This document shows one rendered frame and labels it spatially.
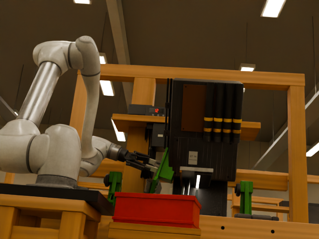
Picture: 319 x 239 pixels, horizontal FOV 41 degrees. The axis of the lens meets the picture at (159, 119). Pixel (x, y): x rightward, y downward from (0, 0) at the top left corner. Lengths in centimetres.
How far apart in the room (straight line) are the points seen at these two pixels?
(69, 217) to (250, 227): 84
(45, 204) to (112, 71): 153
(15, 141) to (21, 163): 9
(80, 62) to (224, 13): 512
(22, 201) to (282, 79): 190
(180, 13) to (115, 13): 107
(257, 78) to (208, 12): 426
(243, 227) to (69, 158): 83
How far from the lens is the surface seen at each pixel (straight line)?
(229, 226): 200
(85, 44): 212
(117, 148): 240
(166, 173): 228
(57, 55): 214
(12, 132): 182
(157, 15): 725
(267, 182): 278
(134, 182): 266
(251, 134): 276
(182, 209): 165
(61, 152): 169
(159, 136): 261
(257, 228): 201
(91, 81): 220
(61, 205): 156
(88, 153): 228
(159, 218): 166
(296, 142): 279
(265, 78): 291
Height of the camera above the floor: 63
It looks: 20 degrees up
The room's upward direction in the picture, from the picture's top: 5 degrees clockwise
